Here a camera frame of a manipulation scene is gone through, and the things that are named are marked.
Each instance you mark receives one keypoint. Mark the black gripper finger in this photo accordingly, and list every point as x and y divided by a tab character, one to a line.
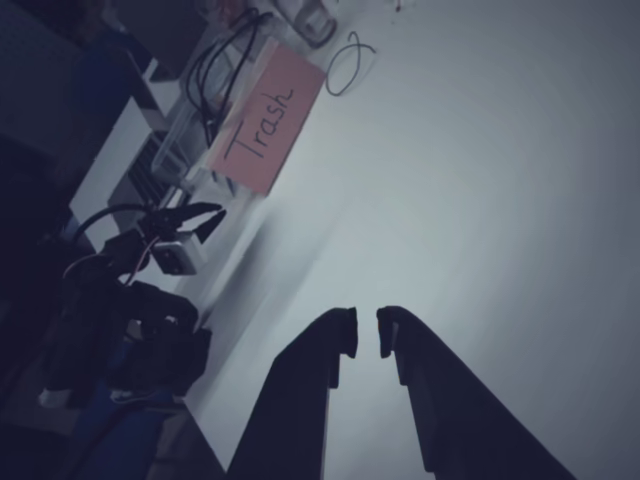
460	410
295	400
210	227
197	210

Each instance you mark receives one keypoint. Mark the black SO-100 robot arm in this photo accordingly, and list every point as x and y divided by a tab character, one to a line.
150	320

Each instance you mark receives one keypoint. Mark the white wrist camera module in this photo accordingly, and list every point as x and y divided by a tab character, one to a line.
180	255

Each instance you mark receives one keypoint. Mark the white case with vents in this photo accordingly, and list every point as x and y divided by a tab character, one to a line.
115	165

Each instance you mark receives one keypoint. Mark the pink Trash paper sign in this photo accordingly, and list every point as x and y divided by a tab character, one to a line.
270	120

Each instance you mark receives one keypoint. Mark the blue chair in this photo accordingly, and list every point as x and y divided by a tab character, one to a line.
125	435

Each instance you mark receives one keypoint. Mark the clear plastic bin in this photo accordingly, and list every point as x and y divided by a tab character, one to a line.
172	135

